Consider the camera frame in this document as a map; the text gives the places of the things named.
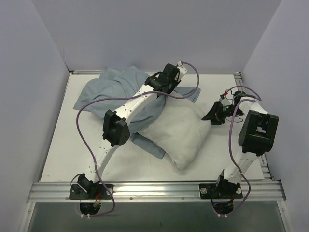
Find white pillow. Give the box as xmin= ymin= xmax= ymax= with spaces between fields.
xmin=139 ymin=98 xmax=211 ymax=169

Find blue-grey pillowcase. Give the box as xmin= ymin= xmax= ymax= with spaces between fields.
xmin=73 ymin=65 xmax=201 ymax=160

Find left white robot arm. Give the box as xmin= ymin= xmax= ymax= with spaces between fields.
xmin=76 ymin=61 xmax=186 ymax=199

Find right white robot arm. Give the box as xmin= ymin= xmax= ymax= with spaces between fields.
xmin=202 ymin=91 xmax=279 ymax=198

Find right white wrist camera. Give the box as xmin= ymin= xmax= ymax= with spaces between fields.
xmin=219 ymin=92 xmax=231 ymax=106

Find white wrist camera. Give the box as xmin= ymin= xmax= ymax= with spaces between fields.
xmin=177 ymin=61 xmax=187 ymax=79
xmin=219 ymin=92 xmax=231 ymax=106

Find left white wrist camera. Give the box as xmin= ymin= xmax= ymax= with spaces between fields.
xmin=177 ymin=61 xmax=187 ymax=79

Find aluminium back rail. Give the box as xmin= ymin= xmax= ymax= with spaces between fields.
xmin=70 ymin=70 xmax=242 ymax=76

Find aluminium rail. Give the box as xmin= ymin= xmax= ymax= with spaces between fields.
xmin=230 ymin=85 xmax=279 ymax=182
xmin=27 ymin=181 xmax=286 ymax=203
xmin=70 ymin=70 xmax=242 ymax=76

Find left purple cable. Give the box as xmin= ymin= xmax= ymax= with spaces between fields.
xmin=76 ymin=61 xmax=200 ymax=216

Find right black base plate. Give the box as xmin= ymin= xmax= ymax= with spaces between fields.
xmin=199 ymin=182 xmax=243 ymax=200

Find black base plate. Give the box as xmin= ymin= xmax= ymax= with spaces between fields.
xmin=199 ymin=182 xmax=243 ymax=200
xmin=69 ymin=183 xmax=112 ymax=200

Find aluminium right side rail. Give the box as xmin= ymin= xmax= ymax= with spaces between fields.
xmin=230 ymin=85 xmax=279 ymax=182

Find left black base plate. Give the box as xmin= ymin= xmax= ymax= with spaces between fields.
xmin=69 ymin=183 xmax=112 ymax=200

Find aluminium front rail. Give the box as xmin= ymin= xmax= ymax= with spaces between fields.
xmin=27 ymin=181 xmax=286 ymax=203

